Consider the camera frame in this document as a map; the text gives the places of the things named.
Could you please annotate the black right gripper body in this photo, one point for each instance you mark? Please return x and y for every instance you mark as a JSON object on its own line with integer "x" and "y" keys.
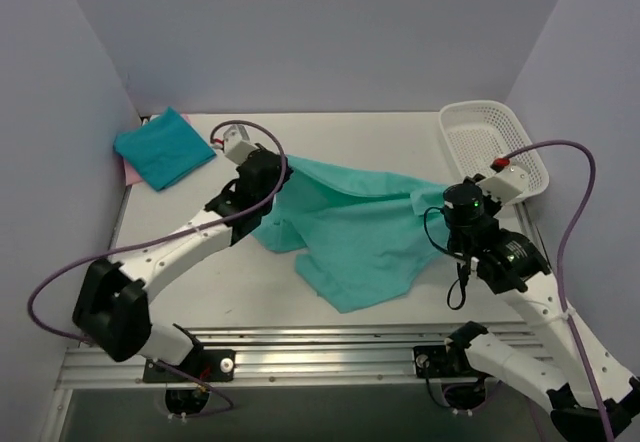
{"x": 455, "y": 238}

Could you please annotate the light green t shirt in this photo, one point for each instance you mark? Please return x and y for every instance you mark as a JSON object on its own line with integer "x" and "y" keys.
{"x": 361, "y": 237}

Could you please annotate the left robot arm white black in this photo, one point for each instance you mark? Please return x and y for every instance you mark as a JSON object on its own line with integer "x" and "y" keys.
{"x": 113, "y": 306}

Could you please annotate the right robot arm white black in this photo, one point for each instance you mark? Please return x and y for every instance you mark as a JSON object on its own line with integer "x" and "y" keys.
{"x": 587, "y": 393}

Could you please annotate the white perforated plastic basket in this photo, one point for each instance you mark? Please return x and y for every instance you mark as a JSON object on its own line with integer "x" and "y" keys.
{"x": 478, "y": 138}

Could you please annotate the folded teal t shirt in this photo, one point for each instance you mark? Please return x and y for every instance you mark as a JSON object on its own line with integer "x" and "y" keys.
{"x": 165, "y": 150}

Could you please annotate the folded pink t shirt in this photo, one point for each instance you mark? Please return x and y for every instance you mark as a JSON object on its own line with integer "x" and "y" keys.
{"x": 132, "y": 177}

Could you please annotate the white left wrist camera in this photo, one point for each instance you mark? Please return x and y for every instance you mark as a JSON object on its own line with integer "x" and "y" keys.
{"x": 235, "y": 143}

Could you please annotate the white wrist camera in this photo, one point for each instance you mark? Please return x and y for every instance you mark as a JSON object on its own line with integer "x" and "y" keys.
{"x": 235, "y": 143}
{"x": 508, "y": 186}

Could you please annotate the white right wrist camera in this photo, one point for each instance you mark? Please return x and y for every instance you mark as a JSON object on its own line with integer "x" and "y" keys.
{"x": 508, "y": 186}

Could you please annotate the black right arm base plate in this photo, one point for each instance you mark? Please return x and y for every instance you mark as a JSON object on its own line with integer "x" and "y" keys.
{"x": 436, "y": 361}

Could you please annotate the aluminium rail frame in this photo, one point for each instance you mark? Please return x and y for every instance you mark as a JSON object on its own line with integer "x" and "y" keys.
{"x": 284, "y": 334}

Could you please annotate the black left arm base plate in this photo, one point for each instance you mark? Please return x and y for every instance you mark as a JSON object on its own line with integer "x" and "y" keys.
{"x": 209, "y": 365}

